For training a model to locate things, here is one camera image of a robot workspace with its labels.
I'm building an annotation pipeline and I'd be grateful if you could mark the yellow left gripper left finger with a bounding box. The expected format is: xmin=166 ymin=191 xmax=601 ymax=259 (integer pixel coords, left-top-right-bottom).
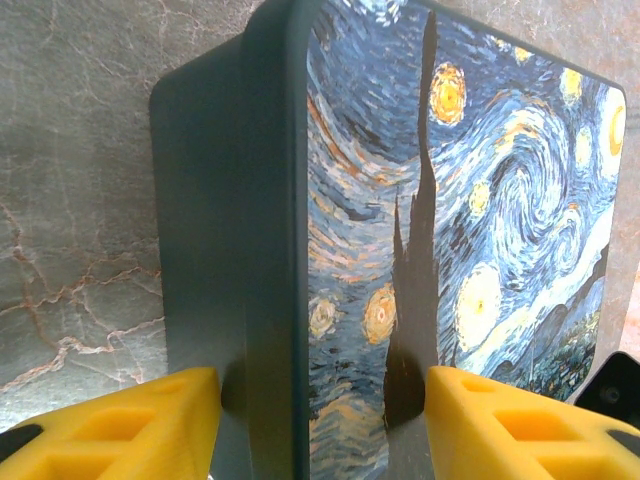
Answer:
xmin=0 ymin=366 xmax=224 ymax=480

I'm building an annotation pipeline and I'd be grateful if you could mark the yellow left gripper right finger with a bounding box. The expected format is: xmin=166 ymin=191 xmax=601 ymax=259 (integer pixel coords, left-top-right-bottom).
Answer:
xmin=424 ymin=364 xmax=640 ymax=480

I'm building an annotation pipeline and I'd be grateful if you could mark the teal starry night tin box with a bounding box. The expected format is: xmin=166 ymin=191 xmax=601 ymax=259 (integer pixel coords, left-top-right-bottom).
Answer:
xmin=149 ymin=0 xmax=629 ymax=480

